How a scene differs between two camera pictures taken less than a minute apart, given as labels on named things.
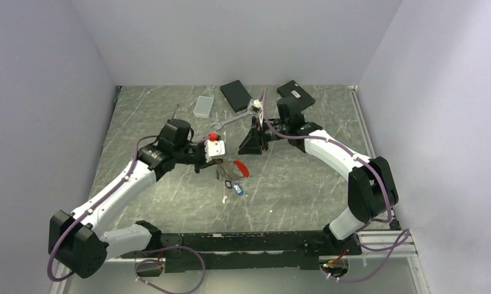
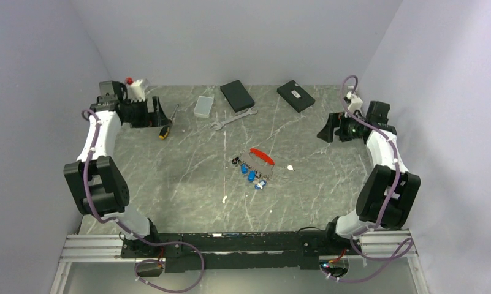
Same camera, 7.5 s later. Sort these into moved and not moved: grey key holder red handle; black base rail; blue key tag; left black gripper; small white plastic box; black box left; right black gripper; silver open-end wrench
Moved: blue key tag; left black gripper; right black gripper; grey key holder red handle
Not moved: black box left; small white plastic box; silver open-end wrench; black base rail
